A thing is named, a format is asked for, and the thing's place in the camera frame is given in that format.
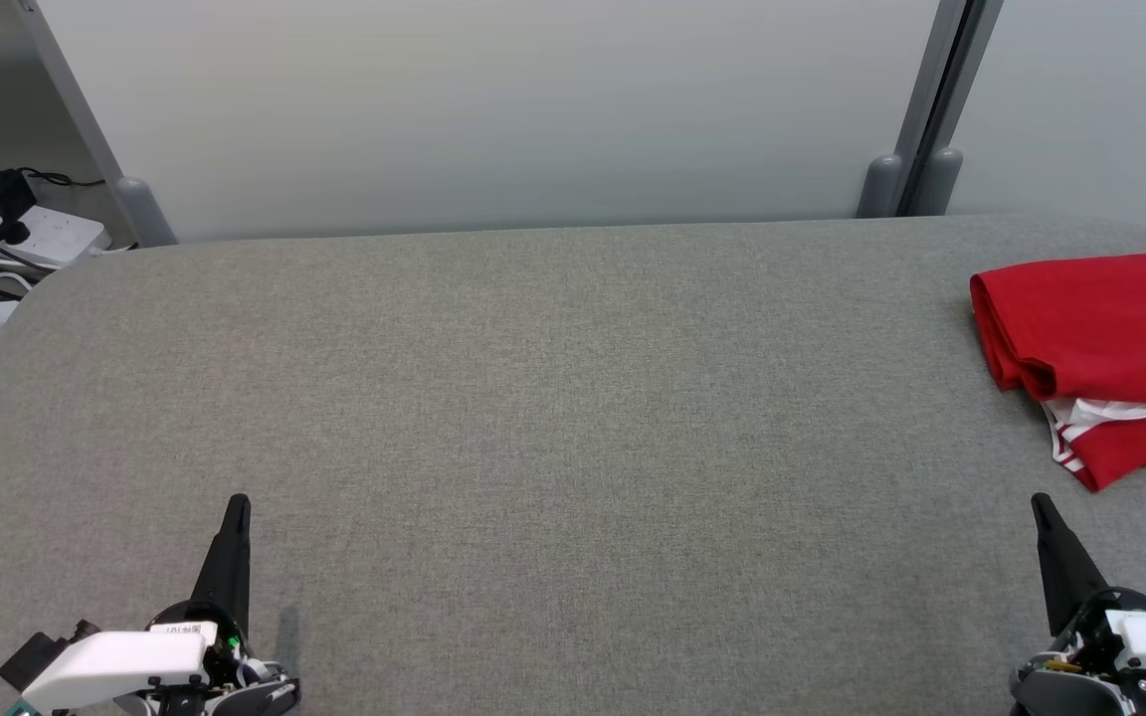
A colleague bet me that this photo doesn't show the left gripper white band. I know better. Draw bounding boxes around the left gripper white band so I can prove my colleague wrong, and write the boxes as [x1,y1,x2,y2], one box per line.
[21,493,301,716]

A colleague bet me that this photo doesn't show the grey double partition post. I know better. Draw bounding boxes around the grey double partition post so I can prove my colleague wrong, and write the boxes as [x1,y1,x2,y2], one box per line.
[855,0,1007,218]

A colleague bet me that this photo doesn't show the black plug adapter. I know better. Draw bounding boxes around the black plug adapter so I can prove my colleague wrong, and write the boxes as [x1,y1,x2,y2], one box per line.
[0,169,37,245]

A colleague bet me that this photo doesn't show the white power strip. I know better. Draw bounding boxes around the white power strip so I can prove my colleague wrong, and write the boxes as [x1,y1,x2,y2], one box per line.
[0,199,111,271]

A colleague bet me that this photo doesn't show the red jersey white sleeves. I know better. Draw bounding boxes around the red jersey white sleeves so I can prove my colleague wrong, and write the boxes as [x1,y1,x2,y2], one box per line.
[969,249,1146,470]

